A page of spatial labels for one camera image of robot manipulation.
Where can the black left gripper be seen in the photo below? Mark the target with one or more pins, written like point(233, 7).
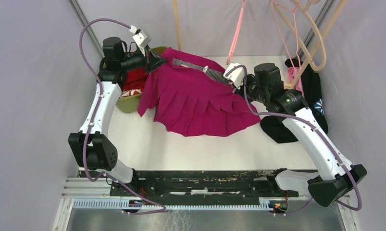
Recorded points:
point(153, 60)

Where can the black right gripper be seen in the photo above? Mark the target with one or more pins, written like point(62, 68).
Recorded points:
point(241, 91)

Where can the red dress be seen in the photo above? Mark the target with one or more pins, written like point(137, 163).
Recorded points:
point(136, 74)

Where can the white red floral garment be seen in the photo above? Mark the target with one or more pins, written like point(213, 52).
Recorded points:
point(128, 93)

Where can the magenta pleated skirt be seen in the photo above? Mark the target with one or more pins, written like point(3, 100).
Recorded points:
point(190, 103)

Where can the beige plastic hanger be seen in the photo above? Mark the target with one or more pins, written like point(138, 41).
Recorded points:
point(307, 35)

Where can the pink plastic hanger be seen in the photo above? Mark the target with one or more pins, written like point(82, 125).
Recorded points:
point(236, 34)

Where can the pink wire hanger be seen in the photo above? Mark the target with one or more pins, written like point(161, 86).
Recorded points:
point(290, 32)

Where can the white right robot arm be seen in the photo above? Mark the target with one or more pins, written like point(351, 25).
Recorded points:
point(336, 178)

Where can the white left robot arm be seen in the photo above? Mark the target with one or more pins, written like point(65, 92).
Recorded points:
point(90, 145)

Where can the grey garment on rack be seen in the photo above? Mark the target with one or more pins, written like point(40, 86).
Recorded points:
point(211, 73)

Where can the pink cloth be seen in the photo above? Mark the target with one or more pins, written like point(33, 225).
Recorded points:
point(292, 72)

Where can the olive green plastic basket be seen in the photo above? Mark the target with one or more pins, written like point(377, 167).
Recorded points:
point(129, 104)

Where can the wooden clothes rack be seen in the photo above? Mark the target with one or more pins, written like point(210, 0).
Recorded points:
point(325, 31)

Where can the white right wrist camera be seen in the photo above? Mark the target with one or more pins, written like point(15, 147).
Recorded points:
point(235, 73)

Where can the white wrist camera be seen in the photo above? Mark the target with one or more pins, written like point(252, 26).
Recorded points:
point(141, 39)
point(235, 73)

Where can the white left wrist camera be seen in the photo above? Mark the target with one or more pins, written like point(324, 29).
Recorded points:
point(141, 39)

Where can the aluminium corner rail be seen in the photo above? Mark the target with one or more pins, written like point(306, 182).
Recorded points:
point(84, 21)

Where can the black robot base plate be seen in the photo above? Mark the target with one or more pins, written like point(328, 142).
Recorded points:
point(227, 187)

